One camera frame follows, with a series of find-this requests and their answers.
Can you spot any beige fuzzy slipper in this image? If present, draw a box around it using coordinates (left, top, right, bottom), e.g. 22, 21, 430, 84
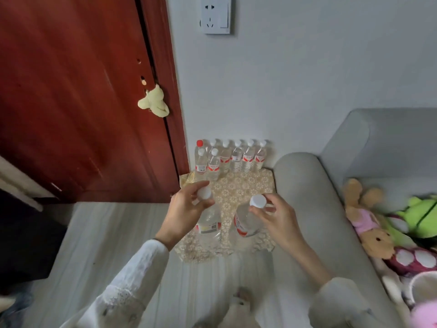
201, 287, 262, 328

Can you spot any yellow plush toy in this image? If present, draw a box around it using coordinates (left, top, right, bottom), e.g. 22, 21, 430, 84
137, 84, 170, 118

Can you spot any pink plush toy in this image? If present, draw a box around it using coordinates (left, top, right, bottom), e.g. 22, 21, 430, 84
409, 300, 437, 328

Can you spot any person's right hand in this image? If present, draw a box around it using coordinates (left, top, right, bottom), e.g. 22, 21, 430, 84
249, 193, 302, 254

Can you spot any green plush frog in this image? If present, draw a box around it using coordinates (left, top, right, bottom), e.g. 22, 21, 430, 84
385, 195, 437, 240

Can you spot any grey sofa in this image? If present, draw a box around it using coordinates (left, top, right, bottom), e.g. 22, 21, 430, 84
272, 108, 437, 328

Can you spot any clear water bottle white cap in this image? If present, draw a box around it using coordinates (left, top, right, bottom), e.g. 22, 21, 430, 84
195, 186, 223, 243
234, 194, 267, 238

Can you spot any person's right forearm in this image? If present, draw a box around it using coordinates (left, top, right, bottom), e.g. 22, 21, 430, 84
283, 240, 405, 328

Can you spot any row of standing water bottles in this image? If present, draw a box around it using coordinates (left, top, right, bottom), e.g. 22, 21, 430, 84
194, 139, 268, 182

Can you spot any red-brown door frame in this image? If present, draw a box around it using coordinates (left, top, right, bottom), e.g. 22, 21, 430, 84
139, 0, 191, 177

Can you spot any white wall socket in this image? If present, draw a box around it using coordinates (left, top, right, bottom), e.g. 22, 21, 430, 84
200, 0, 232, 35

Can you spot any brown plush bear pink dress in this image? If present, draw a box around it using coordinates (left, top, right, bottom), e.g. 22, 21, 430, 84
342, 178, 396, 260

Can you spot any person's left forearm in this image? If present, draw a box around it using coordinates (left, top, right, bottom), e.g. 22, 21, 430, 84
60, 236, 171, 328

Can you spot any dark cabinet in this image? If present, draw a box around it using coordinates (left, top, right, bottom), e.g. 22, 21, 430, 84
0, 188, 69, 295

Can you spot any white round plush piece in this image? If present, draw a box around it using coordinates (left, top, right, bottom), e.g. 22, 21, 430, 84
407, 271, 437, 305

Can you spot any beige lace mat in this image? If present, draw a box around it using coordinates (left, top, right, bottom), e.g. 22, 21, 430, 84
174, 167, 277, 263

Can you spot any person's left hand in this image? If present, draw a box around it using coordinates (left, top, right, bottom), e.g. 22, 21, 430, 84
155, 181, 216, 252

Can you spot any red-brown wooden door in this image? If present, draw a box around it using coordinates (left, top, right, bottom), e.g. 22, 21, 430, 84
0, 0, 181, 204

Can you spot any maroon white-spotted plush mushroom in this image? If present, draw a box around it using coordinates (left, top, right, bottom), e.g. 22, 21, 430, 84
392, 246, 437, 278

